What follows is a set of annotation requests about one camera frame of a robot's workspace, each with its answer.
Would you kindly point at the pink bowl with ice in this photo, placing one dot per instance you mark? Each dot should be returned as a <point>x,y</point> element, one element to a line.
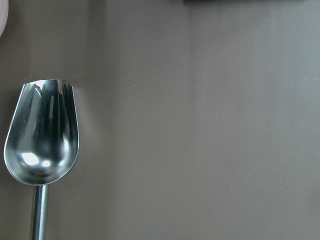
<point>4,11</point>

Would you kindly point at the metal ice scoop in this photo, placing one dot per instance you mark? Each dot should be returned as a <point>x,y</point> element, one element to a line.
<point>42,142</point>

